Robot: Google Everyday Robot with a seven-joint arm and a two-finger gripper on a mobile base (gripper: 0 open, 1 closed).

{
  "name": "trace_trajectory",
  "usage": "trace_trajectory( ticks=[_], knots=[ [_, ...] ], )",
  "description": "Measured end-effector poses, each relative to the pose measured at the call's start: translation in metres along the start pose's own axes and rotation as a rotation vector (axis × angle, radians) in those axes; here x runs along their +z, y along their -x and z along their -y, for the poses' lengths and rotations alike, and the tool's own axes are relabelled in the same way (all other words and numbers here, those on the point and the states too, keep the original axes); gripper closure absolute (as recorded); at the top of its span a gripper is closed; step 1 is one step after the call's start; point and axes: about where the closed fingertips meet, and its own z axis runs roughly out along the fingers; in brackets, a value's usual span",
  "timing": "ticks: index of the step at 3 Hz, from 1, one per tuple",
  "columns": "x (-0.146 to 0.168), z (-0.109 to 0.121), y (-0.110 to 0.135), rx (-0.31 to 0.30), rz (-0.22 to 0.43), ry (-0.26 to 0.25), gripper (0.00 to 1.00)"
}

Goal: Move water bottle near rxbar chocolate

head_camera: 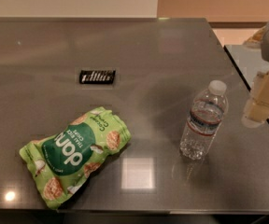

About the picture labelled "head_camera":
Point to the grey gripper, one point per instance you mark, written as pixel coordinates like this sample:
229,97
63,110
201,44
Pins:
256,111

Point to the clear plastic water bottle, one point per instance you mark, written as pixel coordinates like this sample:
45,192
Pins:
207,111

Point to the black rxbar chocolate bar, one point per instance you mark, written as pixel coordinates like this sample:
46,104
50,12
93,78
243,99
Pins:
102,77

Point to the grey side table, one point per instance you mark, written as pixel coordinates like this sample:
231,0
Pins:
249,64

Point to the green rice chips bag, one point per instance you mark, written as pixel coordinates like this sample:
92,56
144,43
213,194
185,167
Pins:
61,164

